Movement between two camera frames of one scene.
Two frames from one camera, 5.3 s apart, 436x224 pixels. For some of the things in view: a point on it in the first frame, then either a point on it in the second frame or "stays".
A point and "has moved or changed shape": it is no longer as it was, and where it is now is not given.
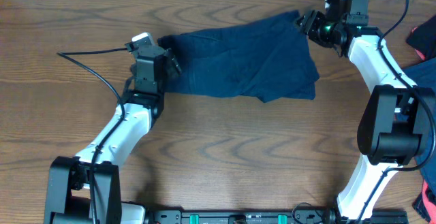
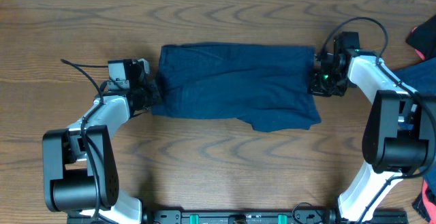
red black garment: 422,39 stays
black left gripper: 172,64 -> 152,92
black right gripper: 313,19 -> 315,88
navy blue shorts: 268,57 has moved or changed shape
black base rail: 360,216 stays
